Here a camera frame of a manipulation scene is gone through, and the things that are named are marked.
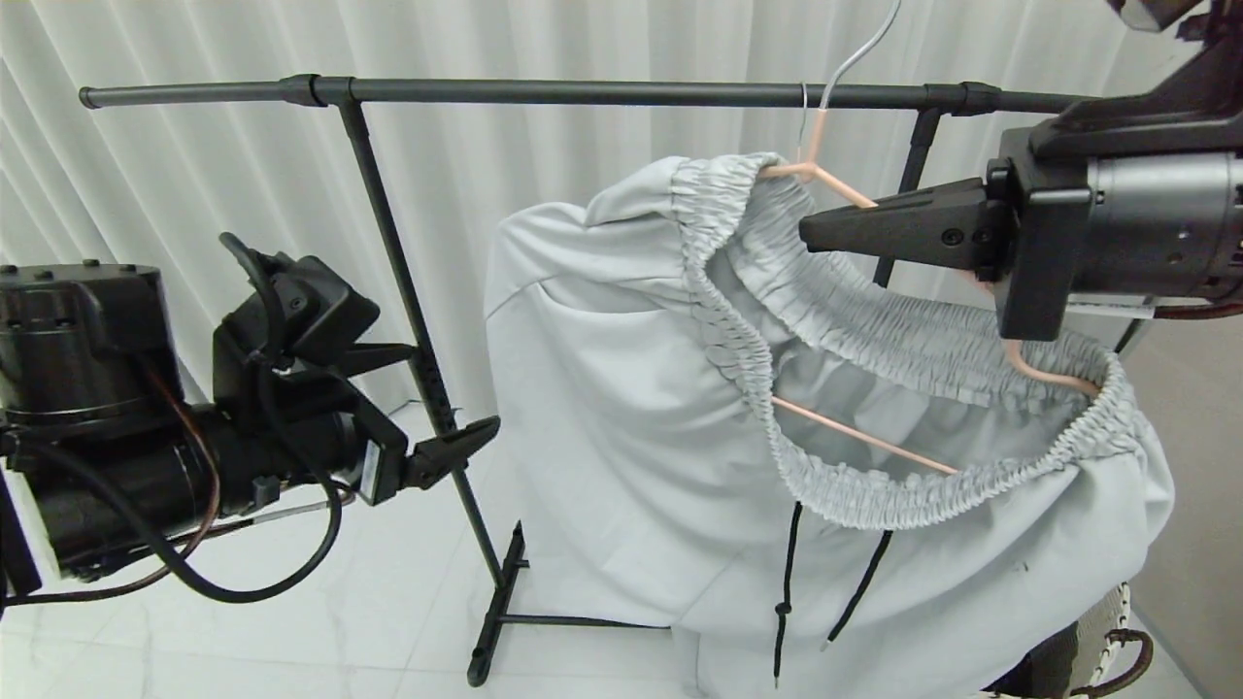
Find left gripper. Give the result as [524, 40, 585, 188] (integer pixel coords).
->
[209, 342, 501, 511]

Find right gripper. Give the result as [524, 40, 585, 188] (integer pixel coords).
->
[986, 126, 1243, 341]

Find pale grey shorts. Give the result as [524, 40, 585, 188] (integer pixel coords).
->
[484, 150, 1176, 699]

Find black clothes rack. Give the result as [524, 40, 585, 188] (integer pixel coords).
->
[78, 74, 1098, 688]

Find white laundry basket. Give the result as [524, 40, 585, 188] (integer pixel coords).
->
[981, 582, 1157, 699]

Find black cable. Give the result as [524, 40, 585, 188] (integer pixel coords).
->
[15, 231, 344, 605]

